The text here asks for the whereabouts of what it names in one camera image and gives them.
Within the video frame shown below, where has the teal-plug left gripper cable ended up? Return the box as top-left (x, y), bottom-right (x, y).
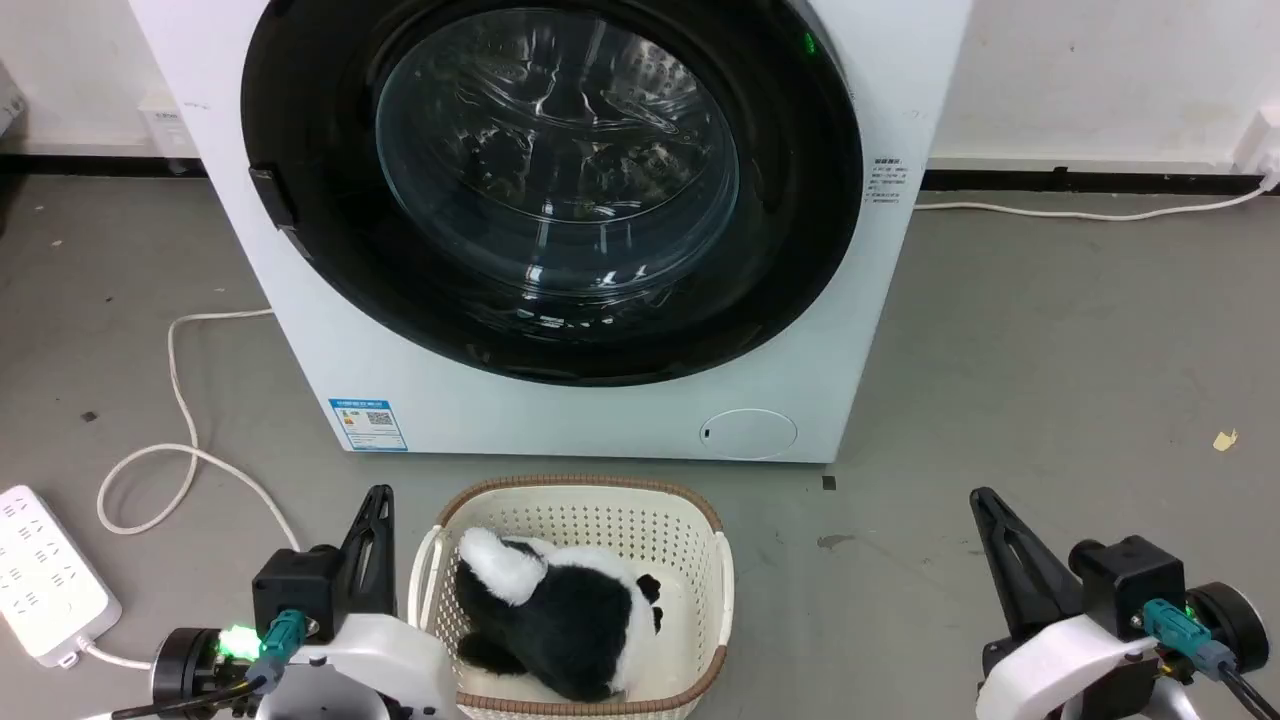
top-left (110, 609), bottom-right (307, 720)

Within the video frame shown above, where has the teal-plug right gripper cable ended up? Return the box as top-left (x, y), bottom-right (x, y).
top-left (1143, 598), bottom-right (1280, 720)

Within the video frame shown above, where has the cream plastic laundry basket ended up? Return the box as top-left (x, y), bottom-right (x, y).
top-left (408, 475), bottom-right (736, 720)

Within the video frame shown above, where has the black round glass washer door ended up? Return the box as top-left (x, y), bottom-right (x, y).
top-left (240, 0), bottom-right (864, 388)

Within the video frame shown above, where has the teal-plug gripper cable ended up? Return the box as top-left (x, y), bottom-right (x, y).
top-left (110, 609), bottom-right (307, 720)
top-left (1143, 598), bottom-right (1280, 720)

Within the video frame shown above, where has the black and white plush toy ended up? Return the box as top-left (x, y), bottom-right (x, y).
top-left (455, 527), bottom-right (665, 703)

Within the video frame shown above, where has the white washer power cord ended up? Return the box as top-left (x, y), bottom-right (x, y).
top-left (914, 176), bottom-right (1280, 223)

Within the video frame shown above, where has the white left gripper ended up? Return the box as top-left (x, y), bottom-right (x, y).
top-left (255, 485), bottom-right (463, 720)

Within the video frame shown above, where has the white front-load washing machine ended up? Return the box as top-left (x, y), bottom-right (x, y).
top-left (128, 0), bottom-right (974, 465)

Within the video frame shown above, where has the white power strip cable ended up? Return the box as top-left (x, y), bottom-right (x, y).
top-left (96, 309), bottom-right (302, 553)

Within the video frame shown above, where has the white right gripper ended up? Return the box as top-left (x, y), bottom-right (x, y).
top-left (968, 487), bottom-right (1166, 720)

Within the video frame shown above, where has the blue energy label sticker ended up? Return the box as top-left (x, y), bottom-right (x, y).
top-left (328, 398), bottom-right (409, 453)

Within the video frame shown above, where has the white power strip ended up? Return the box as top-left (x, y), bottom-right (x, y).
top-left (0, 485), bottom-right (123, 669)

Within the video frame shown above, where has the white wall socket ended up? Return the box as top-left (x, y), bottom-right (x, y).
top-left (138, 92), bottom-right (199, 161)

